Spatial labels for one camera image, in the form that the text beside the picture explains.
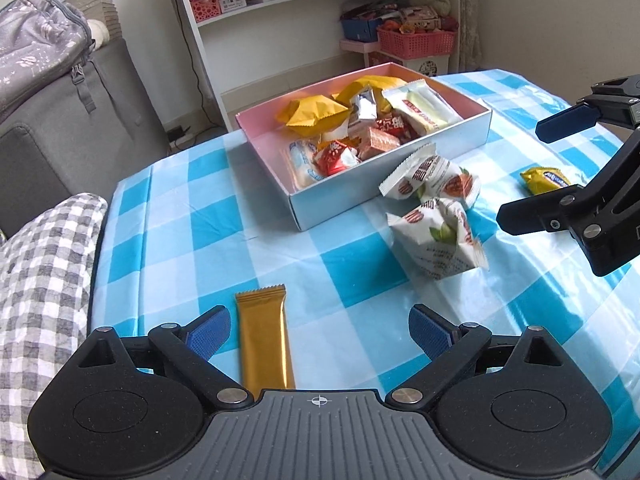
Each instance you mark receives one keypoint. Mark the blue white checked tablecloth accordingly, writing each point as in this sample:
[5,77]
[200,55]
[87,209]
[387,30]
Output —
[350,270]

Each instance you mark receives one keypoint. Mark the lace curtain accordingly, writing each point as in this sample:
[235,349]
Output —
[470,10]

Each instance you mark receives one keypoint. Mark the red white snack packet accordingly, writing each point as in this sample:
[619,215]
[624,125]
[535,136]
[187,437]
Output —
[337,157]
[395,127]

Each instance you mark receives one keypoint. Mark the printed cardboard box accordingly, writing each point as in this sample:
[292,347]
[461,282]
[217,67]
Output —
[432,66]

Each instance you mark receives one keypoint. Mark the white labelled box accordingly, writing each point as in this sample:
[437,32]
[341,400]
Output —
[232,2]

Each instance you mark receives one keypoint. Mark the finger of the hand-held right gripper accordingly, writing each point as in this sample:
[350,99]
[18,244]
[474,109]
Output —
[567,122]
[540,212]

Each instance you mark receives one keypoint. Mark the small pink lattice basket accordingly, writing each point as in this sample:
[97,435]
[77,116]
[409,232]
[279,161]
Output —
[206,8]

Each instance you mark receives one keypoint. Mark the gold stick packet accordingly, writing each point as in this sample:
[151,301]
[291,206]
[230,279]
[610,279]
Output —
[265,340]

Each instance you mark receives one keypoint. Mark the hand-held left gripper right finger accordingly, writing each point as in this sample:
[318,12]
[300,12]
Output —
[430,330]

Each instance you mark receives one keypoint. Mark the green plush toy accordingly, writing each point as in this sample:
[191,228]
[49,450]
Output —
[430,0]

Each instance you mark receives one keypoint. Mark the pink cardboard box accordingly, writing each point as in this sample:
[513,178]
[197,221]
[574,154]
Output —
[350,195]

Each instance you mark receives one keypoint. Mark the grey checked cushion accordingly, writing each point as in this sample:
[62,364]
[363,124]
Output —
[45,280]

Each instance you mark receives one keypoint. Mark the white bookshelf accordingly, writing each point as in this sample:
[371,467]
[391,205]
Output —
[235,55]

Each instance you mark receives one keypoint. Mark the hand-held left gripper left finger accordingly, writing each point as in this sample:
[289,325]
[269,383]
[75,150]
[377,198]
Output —
[210,332]

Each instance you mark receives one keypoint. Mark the blue storage box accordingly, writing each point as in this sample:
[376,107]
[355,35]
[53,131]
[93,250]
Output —
[360,29]

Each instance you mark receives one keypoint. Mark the white snack packet leaf print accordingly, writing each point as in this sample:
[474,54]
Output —
[430,180]
[440,240]

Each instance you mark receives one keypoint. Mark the white blue snack packet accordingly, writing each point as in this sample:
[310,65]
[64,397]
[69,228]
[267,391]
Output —
[302,165]

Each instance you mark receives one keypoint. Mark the large pink plastic basket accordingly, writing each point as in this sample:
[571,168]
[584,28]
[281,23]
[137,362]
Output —
[415,42]

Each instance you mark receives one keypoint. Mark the long white snack packet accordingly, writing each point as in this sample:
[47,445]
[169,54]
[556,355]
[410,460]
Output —
[425,107]

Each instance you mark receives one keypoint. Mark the white plush ball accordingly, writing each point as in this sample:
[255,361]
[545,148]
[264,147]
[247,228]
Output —
[100,32]

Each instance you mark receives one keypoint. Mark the small yellow candy packet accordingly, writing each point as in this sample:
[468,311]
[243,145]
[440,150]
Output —
[542,179]

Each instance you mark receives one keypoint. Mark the pink wafer packet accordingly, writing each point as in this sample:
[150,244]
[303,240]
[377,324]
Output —
[375,145]

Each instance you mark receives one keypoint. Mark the grey patterned backpack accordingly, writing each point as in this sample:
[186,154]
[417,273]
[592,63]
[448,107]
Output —
[40,55]

